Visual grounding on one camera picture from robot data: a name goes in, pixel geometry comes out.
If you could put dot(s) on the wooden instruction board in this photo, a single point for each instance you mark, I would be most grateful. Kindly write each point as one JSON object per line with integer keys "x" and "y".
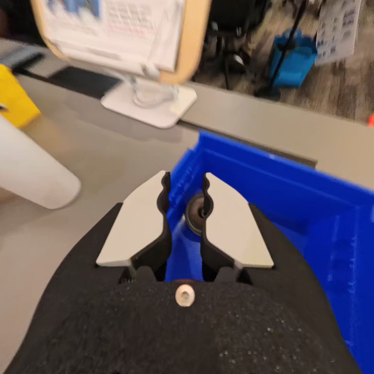
{"x": 192, "y": 43}

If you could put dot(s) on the printed instruction sheet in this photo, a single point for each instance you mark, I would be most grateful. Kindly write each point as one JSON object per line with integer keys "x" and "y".
{"x": 125, "y": 26}

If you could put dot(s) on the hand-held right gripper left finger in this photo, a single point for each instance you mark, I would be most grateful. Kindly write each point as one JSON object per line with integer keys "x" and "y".
{"x": 137, "y": 228}

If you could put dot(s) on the blue bag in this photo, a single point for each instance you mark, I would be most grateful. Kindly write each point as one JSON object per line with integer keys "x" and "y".
{"x": 292, "y": 67}

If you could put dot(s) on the hanging paper sign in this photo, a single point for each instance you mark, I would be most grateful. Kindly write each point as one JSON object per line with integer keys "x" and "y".
{"x": 336, "y": 32}

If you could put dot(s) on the black office chair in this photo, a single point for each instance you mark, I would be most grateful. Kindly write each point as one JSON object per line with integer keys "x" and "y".
{"x": 233, "y": 17}

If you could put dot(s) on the orange traffic cone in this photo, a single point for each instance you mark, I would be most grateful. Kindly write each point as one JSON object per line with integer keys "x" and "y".
{"x": 371, "y": 120}

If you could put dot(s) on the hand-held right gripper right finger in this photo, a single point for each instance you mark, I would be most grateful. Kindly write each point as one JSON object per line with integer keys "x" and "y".
{"x": 236, "y": 230}

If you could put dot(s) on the blue plastic bin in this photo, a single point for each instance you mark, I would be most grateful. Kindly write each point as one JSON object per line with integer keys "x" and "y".
{"x": 292, "y": 204}

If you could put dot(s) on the black bottle lid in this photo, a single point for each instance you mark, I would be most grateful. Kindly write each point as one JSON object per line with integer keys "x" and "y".
{"x": 194, "y": 210}

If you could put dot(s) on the white plastic bottle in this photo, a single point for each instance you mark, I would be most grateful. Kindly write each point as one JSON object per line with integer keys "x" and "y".
{"x": 32, "y": 169}

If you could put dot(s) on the yellow plastic bin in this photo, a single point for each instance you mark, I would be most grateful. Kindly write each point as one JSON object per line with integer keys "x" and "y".
{"x": 14, "y": 99}

